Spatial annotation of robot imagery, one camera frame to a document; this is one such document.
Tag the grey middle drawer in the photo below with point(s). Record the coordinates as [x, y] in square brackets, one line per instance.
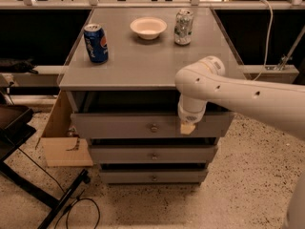
[131, 154]

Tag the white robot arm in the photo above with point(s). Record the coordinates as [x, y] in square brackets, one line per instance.
[258, 178]

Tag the grey drawer cabinet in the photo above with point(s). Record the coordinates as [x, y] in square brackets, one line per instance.
[138, 77]

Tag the white bowl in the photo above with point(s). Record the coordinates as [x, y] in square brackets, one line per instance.
[148, 28]

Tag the green and silver soda can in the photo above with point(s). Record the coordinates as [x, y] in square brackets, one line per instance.
[183, 27]

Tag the black stand frame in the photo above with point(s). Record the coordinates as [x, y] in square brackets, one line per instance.
[14, 132]

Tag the blue Pepsi can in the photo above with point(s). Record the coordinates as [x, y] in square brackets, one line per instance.
[96, 43]

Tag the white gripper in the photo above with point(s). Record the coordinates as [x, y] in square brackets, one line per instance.
[190, 116]

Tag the grey top drawer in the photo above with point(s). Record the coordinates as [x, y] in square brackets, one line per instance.
[98, 126]

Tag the grey bottom drawer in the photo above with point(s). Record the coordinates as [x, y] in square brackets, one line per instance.
[153, 176]

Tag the wooden board panel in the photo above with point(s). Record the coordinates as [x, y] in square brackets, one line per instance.
[61, 144]

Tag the grey drawer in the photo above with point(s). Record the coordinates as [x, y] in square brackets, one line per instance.
[131, 154]
[153, 176]
[98, 126]

